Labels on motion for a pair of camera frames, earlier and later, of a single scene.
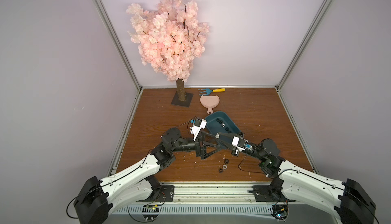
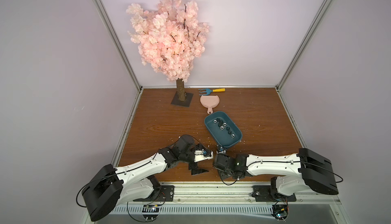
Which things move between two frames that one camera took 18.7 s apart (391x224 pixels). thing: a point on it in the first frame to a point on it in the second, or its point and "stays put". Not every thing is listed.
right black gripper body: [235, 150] to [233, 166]
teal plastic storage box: [220, 122] stays put
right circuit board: [280, 212] stays put
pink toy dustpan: [210, 102] stays put
